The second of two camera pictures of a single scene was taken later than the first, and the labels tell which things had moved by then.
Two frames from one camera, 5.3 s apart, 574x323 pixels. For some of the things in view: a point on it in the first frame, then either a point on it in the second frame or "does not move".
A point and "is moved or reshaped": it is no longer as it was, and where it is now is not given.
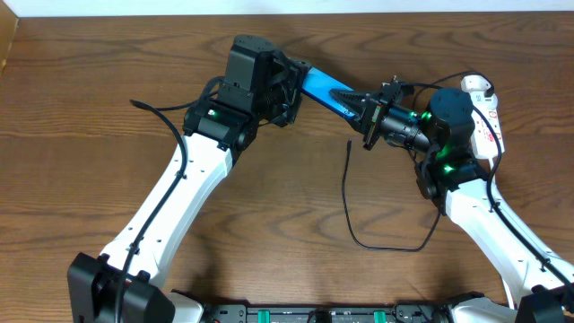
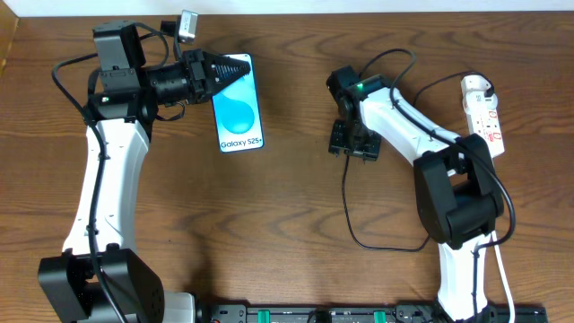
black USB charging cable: (347, 146) does not move
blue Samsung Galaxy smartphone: (317, 84) is moved or reshaped
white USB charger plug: (474, 82) does not move
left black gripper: (293, 90) -> (197, 75)
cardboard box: (9, 21) does not move
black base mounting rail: (374, 314) does not move
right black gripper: (377, 115) -> (354, 144)
